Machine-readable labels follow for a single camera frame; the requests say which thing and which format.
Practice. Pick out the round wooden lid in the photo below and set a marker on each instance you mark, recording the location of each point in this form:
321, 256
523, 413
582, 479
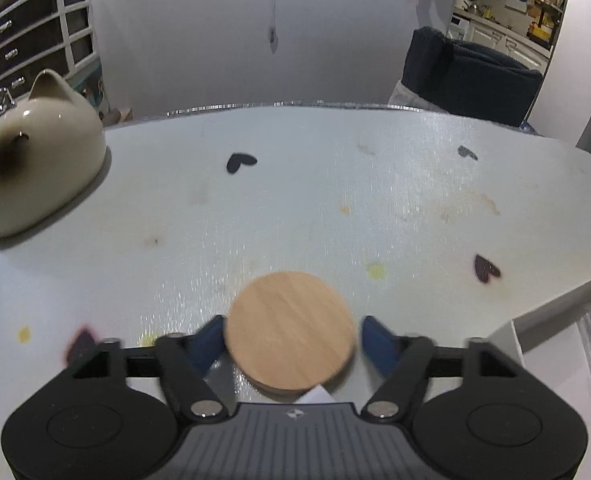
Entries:
289, 332

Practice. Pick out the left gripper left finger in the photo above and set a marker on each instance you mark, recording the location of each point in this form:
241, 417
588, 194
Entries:
116, 412

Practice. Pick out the dark blue chair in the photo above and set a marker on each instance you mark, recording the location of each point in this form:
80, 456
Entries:
468, 79

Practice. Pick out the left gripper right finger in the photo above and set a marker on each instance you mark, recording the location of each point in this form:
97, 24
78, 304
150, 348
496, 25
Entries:
471, 412

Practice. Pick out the cream cat-shaped ceramic pot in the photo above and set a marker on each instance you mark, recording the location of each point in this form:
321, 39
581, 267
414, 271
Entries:
52, 145

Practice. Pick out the white drawer cabinet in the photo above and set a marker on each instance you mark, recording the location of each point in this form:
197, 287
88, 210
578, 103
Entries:
39, 34

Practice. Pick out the white cardboard tray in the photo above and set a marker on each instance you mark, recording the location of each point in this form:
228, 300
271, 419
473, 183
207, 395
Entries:
547, 343

